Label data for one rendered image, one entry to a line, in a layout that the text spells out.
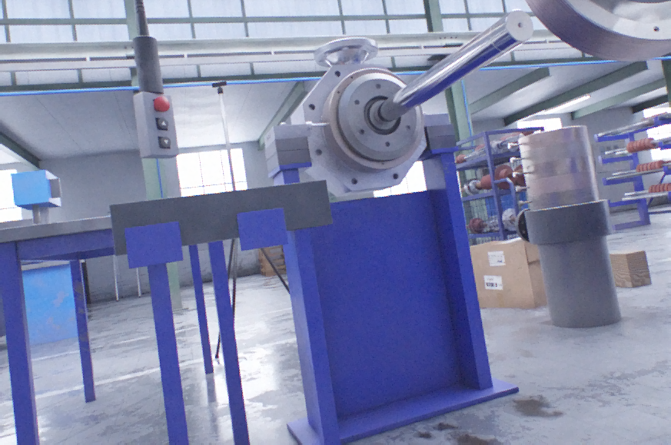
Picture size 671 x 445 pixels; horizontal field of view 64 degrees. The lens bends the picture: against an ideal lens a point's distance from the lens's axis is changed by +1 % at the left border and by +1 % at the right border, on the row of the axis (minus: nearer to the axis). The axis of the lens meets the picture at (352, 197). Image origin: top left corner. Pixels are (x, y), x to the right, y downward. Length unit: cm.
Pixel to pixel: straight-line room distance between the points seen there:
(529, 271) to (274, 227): 250
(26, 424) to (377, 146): 141
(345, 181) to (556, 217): 146
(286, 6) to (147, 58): 835
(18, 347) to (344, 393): 110
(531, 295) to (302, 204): 246
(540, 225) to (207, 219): 204
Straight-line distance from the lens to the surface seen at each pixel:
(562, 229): 308
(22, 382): 203
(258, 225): 159
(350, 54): 213
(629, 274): 430
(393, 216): 216
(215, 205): 159
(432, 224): 224
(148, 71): 115
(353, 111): 187
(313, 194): 165
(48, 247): 200
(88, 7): 923
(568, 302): 318
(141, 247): 157
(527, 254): 379
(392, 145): 189
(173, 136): 114
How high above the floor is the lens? 70
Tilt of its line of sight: 4 degrees up
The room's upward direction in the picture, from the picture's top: 9 degrees counter-clockwise
